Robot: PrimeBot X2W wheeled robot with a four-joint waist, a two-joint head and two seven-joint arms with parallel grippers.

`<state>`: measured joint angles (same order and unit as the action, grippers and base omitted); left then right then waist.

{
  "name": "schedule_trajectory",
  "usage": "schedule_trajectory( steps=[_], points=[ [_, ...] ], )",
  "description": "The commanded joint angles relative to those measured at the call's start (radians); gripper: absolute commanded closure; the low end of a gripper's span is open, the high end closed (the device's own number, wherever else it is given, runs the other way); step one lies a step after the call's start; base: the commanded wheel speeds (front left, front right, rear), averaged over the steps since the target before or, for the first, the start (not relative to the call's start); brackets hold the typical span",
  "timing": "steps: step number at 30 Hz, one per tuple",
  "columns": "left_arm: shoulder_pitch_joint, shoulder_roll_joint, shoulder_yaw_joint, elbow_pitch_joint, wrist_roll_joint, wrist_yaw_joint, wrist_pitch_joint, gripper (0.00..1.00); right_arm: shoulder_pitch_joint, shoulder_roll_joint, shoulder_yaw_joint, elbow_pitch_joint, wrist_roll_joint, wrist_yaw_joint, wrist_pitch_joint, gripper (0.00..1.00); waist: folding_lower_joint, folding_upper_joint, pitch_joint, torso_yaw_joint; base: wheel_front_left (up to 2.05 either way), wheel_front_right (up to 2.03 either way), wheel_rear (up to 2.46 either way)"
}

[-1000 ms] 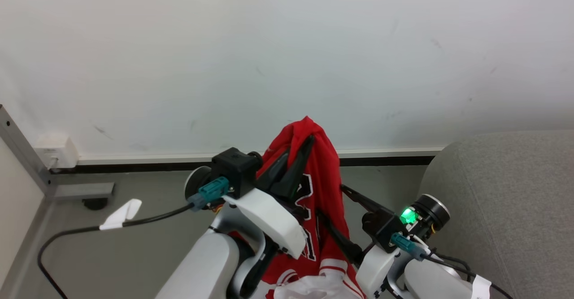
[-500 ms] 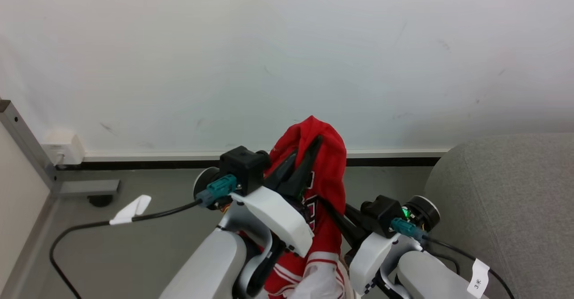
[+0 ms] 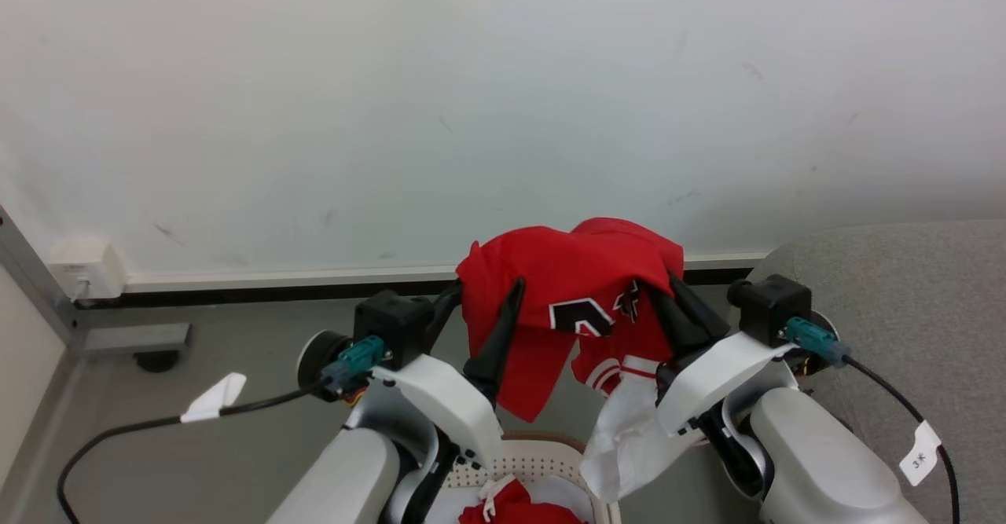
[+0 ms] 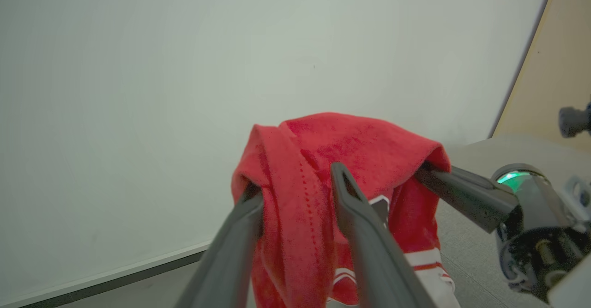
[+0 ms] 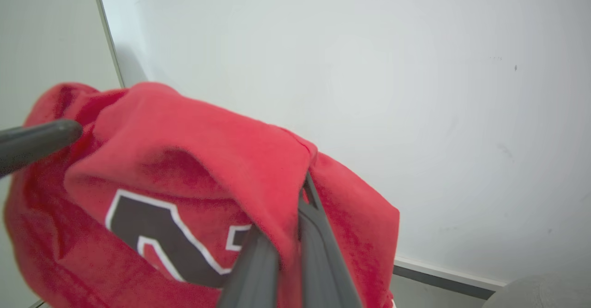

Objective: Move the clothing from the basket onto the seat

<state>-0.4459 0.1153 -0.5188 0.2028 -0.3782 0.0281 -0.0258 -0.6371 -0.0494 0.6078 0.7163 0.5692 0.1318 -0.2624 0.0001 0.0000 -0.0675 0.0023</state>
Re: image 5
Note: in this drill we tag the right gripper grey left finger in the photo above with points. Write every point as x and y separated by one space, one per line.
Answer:
253 275

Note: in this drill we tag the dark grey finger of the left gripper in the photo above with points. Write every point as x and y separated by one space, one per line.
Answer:
32 144

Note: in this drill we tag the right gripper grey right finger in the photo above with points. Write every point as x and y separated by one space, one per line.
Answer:
323 257

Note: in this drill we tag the red fleece garment black number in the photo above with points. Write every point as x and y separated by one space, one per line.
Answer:
184 169

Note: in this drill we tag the grey wall baseboard strip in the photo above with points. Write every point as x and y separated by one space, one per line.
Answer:
443 278

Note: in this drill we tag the grey vertical wall trim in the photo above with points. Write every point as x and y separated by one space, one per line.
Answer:
107 31

